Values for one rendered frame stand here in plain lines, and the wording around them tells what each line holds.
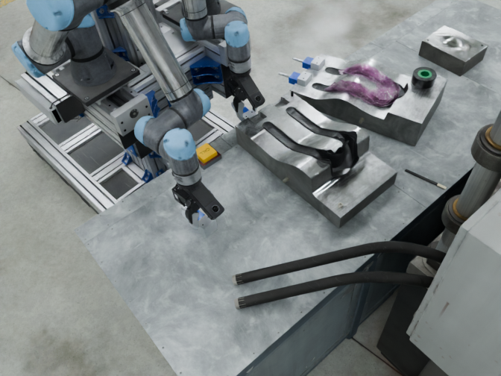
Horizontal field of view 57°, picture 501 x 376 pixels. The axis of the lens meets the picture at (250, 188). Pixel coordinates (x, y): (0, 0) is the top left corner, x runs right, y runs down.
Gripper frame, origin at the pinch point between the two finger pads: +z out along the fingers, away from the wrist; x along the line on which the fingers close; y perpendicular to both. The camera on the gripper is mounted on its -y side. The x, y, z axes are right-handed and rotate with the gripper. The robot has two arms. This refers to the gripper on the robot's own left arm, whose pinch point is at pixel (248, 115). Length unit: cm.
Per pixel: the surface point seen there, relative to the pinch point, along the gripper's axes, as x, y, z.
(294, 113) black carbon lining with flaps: -11.4, -13.0, -3.6
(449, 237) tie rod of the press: -11, -81, -9
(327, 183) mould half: -1.2, -43.3, -1.8
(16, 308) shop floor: 117, 37, 85
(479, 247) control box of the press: 23, -98, -61
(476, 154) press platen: -9, -79, -41
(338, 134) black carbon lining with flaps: -14.2, -32.9, -7.2
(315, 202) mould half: 4.8, -45.1, 1.2
